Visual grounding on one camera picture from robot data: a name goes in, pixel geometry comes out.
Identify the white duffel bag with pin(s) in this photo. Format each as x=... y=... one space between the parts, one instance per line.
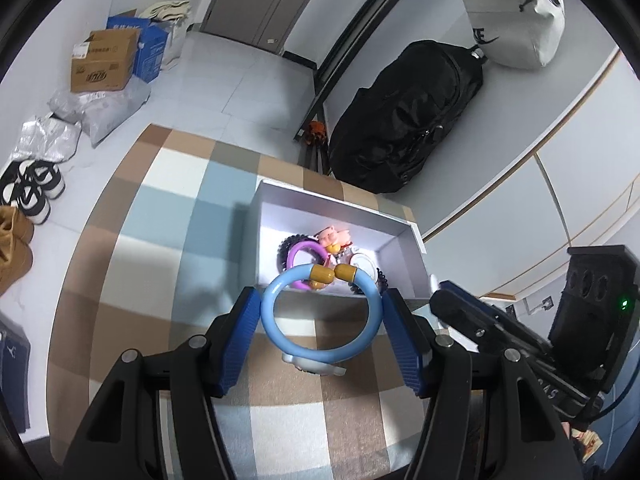
x=515 y=20

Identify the black and orange tripod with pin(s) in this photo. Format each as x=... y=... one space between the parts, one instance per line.
x=315 y=142

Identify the dark blue box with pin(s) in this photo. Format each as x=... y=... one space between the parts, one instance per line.
x=12 y=360

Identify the beige tote bag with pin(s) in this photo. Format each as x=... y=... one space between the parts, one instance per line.
x=167 y=10

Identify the black backpack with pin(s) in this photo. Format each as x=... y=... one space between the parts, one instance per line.
x=400 y=120

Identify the checked tablecloth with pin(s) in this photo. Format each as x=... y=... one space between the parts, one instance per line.
x=165 y=240

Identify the white plastic bag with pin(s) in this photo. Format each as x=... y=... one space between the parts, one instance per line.
x=175 y=40

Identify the brown cardboard box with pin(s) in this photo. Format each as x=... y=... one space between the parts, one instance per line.
x=100 y=70

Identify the silver plastic bag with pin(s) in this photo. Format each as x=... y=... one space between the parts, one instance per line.
x=45 y=137

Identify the black and white sneaker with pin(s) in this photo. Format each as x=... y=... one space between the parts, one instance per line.
x=42 y=177
x=30 y=205

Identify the grey door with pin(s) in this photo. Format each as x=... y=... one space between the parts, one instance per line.
x=260 y=5

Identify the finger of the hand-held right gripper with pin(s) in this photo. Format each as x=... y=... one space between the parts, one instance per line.
x=475 y=315

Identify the grey cardboard box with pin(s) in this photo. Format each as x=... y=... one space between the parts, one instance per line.
x=272 y=215

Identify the brown boot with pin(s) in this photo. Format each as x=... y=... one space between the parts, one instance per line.
x=12 y=262
x=15 y=222

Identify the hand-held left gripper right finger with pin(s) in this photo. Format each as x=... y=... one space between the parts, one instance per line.
x=400 y=345

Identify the blue cardboard box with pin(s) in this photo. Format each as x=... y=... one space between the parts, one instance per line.
x=150 y=55

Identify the wall socket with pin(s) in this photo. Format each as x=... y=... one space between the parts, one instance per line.
x=546 y=303

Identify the black metal frame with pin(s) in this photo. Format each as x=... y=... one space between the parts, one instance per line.
x=350 y=45

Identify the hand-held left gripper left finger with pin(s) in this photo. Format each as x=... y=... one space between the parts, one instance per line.
x=240 y=340

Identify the grey mailer bag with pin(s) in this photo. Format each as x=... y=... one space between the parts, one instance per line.
x=105 y=110

